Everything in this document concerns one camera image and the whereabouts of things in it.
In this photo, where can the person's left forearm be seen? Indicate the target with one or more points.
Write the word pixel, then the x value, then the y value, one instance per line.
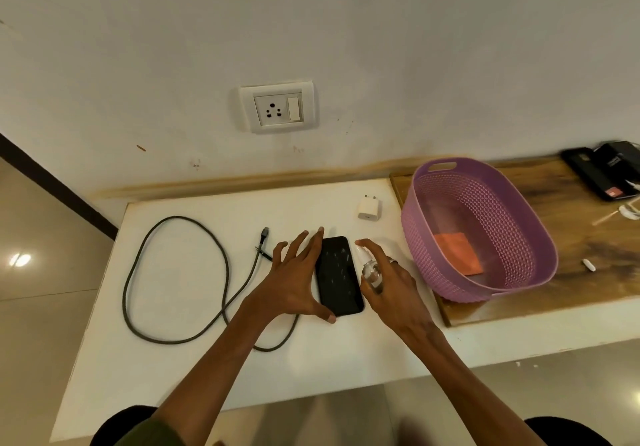
pixel 215 380

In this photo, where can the white charger adapter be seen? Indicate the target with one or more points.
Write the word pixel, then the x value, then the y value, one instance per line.
pixel 368 209

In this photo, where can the white wall socket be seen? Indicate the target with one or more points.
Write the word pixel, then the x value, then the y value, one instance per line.
pixel 277 108

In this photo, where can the dark door frame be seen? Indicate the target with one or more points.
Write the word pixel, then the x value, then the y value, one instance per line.
pixel 50 183

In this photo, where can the small white cap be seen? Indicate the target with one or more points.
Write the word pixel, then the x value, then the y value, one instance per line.
pixel 589 265

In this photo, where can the green shirt sleeve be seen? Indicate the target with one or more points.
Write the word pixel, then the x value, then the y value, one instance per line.
pixel 145 435

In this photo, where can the brown wooden board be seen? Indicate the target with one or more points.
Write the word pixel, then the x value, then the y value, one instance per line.
pixel 575 220

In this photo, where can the person's right forearm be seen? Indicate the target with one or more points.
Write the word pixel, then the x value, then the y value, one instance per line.
pixel 465 390

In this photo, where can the black trousers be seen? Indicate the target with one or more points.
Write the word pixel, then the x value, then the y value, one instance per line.
pixel 565 433

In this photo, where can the purple plastic basket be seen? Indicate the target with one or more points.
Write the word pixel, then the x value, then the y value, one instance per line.
pixel 525 240

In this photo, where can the person's left hand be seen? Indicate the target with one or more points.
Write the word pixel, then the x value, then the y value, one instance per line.
pixel 290 285

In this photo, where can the clear spray bottle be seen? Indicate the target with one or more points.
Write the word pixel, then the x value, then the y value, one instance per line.
pixel 372 273

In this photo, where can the black smartphone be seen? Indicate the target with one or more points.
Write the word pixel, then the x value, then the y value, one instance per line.
pixel 340 280

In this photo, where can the orange cleaning cloth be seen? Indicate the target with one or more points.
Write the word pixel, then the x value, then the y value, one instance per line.
pixel 457 253

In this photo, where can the person's right hand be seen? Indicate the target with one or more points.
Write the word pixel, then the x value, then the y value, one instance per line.
pixel 400 300

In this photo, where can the black power adapter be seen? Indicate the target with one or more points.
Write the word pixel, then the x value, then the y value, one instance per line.
pixel 620 158

